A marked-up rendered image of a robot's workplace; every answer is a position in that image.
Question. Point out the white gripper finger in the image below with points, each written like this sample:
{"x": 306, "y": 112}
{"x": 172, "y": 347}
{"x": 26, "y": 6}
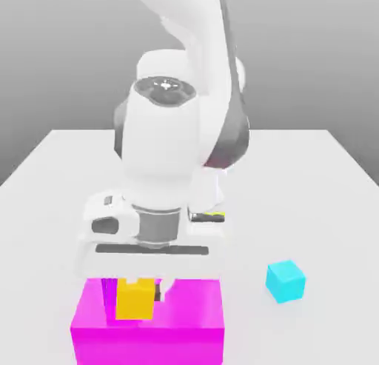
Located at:
{"x": 166, "y": 288}
{"x": 109, "y": 294}

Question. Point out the large magenta box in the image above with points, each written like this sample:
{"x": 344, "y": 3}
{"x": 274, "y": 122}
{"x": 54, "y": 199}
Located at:
{"x": 148, "y": 344}

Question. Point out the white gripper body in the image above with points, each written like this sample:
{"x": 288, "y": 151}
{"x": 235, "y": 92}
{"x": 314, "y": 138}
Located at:
{"x": 148, "y": 265}

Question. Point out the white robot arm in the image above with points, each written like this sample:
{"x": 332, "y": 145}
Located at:
{"x": 160, "y": 140}

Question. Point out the small cyan cube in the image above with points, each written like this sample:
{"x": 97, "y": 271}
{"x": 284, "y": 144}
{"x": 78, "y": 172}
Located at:
{"x": 285, "y": 282}

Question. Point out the small yellow cube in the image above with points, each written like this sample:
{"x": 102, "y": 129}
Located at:
{"x": 134, "y": 302}

